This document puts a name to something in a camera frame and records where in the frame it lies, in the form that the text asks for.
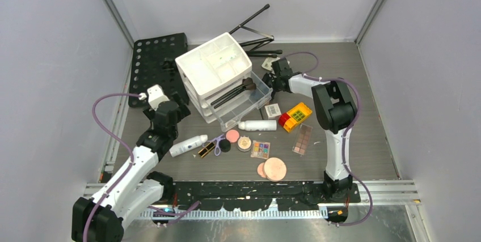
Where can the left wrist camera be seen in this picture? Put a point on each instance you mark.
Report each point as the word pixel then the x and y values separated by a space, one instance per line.
pixel 154 96

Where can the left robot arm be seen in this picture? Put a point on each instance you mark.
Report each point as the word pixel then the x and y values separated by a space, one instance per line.
pixel 107 214

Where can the small white bottle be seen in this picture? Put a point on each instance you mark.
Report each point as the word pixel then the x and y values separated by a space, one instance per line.
pixel 258 125

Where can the black round jar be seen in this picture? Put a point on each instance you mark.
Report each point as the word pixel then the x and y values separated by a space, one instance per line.
pixel 224 145

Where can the small pink powder puff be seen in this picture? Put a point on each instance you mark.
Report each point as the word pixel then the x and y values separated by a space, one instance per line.
pixel 260 170

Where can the white sachet packet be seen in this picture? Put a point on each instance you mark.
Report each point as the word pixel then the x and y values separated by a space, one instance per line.
pixel 267 63

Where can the white barcode packet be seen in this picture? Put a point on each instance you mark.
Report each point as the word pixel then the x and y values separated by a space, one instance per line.
pixel 272 111

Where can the beige powder jar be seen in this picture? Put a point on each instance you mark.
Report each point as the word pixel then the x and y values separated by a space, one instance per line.
pixel 244 144

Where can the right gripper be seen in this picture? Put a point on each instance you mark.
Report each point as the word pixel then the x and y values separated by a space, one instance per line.
pixel 266 77

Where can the purple eyelash curler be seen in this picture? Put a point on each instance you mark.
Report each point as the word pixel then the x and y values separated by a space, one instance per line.
pixel 214 142

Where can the black music stand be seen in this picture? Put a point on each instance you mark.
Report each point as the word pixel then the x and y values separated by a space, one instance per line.
pixel 153 60

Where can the pink round compact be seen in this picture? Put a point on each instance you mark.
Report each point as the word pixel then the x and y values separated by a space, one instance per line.
pixel 232 136

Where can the black makeup brush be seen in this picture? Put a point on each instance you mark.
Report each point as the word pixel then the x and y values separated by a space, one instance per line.
pixel 248 87
pixel 245 82

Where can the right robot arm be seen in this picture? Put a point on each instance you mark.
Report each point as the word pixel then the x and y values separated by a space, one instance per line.
pixel 335 111

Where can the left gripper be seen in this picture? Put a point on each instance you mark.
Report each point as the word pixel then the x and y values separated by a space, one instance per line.
pixel 182 113

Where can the white plastic drawer organizer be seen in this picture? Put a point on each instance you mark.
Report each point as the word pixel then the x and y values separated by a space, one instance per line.
pixel 213 69

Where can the black gold lipstick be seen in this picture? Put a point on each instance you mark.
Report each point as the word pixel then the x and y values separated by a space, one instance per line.
pixel 205 151

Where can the nude eyeshadow palette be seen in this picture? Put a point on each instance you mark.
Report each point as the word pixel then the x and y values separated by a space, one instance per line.
pixel 302 139

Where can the large white spray bottle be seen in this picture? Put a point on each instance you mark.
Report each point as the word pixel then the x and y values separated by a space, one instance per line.
pixel 187 145

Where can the yellow red toy block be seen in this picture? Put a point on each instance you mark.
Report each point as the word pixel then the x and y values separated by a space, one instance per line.
pixel 294 117

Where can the large round powder compact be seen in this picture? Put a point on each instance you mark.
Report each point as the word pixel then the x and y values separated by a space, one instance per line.
pixel 274 169

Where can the colorful eyeshadow palette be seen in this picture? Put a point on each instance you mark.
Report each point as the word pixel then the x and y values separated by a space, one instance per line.
pixel 260 150

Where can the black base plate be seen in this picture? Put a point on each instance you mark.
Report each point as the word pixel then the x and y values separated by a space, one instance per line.
pixel 255 195

